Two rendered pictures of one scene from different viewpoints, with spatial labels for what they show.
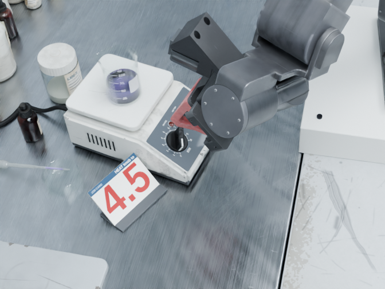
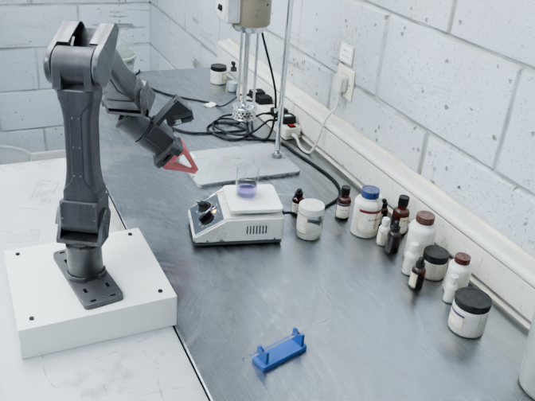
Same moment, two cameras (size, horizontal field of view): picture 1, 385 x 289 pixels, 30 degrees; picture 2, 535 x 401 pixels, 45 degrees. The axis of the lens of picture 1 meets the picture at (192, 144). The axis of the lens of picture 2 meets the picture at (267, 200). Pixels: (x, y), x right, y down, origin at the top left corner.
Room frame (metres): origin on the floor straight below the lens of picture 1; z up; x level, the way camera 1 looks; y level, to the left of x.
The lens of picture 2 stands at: (1.67, -0.77, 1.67)
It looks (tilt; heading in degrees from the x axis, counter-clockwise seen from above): 28 degrees down; 136
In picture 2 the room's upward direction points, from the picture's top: 5 degrees clockwise
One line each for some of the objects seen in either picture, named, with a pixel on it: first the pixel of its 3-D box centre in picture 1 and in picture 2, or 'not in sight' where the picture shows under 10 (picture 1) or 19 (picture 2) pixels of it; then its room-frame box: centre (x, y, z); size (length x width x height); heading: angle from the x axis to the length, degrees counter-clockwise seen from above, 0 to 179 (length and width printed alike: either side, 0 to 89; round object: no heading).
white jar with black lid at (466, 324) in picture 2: not in sight; (469, 312); (1.25, 0.20, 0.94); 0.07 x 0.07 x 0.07
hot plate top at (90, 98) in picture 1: (120, 90); (251, 198); (0.74, 0.10, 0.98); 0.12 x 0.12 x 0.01; 60
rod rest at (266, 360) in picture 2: not in sight; (280, 347); (1.09, -0.14, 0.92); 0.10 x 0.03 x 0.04; 87
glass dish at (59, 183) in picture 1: (62, 177); not in sight; (0.65, 0.19, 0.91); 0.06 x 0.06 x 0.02
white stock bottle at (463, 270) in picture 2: not in sight; (458, 274); (1.17, 0.29, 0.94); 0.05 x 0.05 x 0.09
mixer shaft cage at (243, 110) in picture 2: not in sight; (246, 72); (0.46, 0.30, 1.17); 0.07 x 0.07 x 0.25
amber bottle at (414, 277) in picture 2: not in sight; (418, 271); (1.11, 0.23, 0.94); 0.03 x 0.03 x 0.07
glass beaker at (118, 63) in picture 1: (119, 75); (248, 181); (0.73, 0.09, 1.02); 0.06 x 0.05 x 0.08; 73
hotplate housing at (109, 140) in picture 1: (139, 116); (240, 215); (0.73, 0.07, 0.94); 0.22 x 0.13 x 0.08; 60
